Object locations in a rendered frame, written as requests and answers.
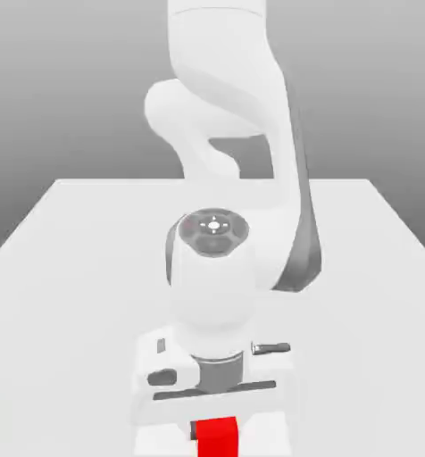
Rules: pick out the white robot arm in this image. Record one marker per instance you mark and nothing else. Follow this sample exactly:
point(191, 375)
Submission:
point(212, 278)

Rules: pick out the small red cube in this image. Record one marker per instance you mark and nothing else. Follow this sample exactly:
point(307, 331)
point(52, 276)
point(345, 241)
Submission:
point(218, 437)

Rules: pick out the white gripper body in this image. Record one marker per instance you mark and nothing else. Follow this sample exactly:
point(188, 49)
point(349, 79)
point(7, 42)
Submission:
point(262, 398)

